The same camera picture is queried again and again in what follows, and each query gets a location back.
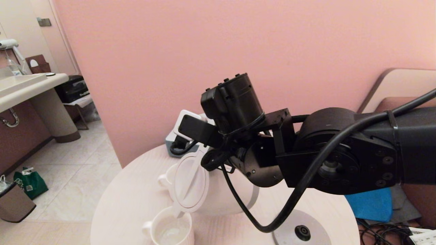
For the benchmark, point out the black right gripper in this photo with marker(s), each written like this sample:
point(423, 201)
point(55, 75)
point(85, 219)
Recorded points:
point(229, 153)

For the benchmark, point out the white electric kettle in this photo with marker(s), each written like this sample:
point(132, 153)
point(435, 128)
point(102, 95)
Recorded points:
point(221, 199)

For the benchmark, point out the clear plastic container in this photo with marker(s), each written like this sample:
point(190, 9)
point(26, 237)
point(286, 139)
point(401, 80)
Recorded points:
point(15, 69)

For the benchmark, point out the grey-blue tissue box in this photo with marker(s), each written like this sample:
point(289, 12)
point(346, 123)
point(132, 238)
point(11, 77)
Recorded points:
point(171, 146)

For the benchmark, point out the white ribbed mug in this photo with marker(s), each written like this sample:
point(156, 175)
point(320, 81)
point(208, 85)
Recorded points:
point(168, 177)

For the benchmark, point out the white smooth mug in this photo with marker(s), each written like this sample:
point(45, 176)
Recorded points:
point(170, 231)

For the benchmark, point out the grey round kettle base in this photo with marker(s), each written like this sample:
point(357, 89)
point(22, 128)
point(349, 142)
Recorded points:
point(306, 234)

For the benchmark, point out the luggage rack stool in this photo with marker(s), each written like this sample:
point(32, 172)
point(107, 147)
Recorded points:
point(81, 103)

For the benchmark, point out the grey cushion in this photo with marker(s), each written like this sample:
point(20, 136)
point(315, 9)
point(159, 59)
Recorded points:
point(405, 206)

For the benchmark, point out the beige door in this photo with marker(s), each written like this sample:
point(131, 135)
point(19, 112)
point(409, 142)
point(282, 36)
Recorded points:
point(63, 43)

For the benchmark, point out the green shopping bag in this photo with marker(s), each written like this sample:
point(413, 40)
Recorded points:
point(32, 184)

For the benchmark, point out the brown tissue holder box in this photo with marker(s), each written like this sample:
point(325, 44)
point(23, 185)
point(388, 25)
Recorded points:
point(42, 66)

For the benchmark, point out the white printed paper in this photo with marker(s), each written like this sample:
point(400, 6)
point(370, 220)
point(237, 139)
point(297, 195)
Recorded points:
point(424, 237)

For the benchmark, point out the cream sink counter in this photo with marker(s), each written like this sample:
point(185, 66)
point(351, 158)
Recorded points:
point(24, 88)

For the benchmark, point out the chrome drain pipe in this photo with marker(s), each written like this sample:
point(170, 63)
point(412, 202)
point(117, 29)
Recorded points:
point(14, 119)

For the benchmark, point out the brown waste bin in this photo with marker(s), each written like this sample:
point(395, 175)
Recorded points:
point(15, 205)

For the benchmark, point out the grey metal door plate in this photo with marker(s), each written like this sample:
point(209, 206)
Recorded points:
point(45, 22)

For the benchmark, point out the white hair dryer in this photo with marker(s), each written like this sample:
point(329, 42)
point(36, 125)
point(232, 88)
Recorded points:
point(9, 43)

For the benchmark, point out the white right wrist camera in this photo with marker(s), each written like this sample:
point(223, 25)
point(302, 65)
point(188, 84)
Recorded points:
point(190, 131)

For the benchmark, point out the cream sink pedestal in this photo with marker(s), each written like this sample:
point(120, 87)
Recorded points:
point(56, 116)

